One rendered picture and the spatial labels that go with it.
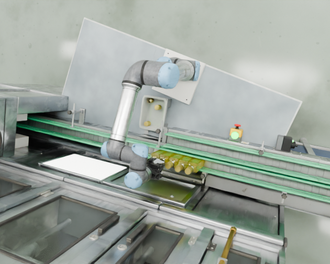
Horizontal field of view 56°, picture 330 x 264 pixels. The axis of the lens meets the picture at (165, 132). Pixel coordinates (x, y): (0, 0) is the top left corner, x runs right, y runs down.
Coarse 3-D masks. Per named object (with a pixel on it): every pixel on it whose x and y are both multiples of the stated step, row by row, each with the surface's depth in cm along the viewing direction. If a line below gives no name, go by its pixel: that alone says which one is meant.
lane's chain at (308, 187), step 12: (24, 120) 237; (60, 132) 227; (72, 132) 223; (84, 132) 220; (132, 144) 208; (216, 168) 190; (228, 168) 187; (240, 168) 185; (264, 180) 181; (276, 180) 179; (288, 180) 176; (312, 192) 173; (324, 192) 171
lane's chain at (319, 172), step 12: (168, 132) 198; (180, 144) 196; (192, 144) 193; (204, 144) 191; (228, 144) 186; (228, 156) 186; (240, 156) 184; (252, 156) 182; (264, 156) 179; (288, 168) 176; (300, 168) 173; (312, 168) 171
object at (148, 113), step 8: (144, 96) 205; (152, 96) 203; (144, 104) 208; (152, 104) 211; (160, 104) 209; (144, 112) 210; (152, 112) 212; (160, 112) 210; (144, 120) 212; (152, 120) 213; (160, 120) 211; (144, 128) 208; (152, 128) 207
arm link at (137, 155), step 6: (138, 144) 140; (126, 150) 139; (132, 150) 138; (138, 150) 136; (144, 150) 136; (120, 156) 139; (126, 156) 138; (132, 156) 137; (138, 156) 136; (144, 156) 137; (126, 162) 141; (132, 162) 138; (138, 162) 137; (144, 162) 138; (132, 168) 138; (138, 168) 137; (144, 168) 139
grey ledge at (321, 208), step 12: (216, 180) 191; (228, 180) 188; (240, 192) 186; (252, 192) 184; (264, 192) 182; (276, 192) 179; (288, 204) 178; (300, 204) 176; (312, 204) 173; (324, 204) 171; (324, 216) 170
